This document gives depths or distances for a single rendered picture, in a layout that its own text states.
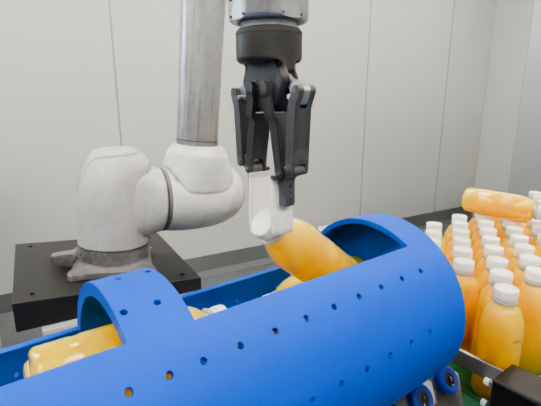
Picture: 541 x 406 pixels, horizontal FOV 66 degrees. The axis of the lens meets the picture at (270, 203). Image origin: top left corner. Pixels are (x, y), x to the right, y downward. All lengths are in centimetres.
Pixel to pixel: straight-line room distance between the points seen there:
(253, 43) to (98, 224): 59
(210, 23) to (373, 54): 338
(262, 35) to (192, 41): 55
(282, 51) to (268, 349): 31
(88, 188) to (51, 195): 224
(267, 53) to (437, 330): 42
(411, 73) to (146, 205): 398
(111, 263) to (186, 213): 19
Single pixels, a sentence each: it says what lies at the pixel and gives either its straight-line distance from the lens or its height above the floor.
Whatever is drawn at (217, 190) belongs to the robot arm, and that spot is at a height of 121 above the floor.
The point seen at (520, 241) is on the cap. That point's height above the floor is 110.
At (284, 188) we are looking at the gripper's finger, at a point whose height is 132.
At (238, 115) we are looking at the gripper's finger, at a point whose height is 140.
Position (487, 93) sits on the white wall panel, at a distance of 563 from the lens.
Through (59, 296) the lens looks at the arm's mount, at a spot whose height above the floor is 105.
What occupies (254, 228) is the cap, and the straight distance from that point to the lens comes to 52.
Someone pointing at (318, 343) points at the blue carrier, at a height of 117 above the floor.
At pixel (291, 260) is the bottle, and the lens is 53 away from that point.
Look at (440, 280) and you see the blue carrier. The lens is 64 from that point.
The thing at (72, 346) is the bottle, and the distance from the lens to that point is 45.
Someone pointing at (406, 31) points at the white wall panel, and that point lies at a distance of 463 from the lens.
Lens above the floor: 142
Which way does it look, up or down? 14 degrees down
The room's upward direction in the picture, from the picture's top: straight up
